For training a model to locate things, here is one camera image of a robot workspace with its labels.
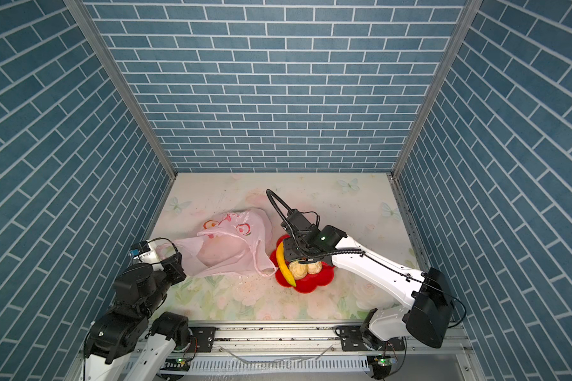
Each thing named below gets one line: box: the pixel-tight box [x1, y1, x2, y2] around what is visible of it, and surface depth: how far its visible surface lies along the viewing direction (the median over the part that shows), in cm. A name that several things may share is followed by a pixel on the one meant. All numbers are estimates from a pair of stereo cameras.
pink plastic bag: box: [157, 208, 278, 278], surface depth 86 cm
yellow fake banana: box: [276, 241, 297, 288], surface depth 86 cm
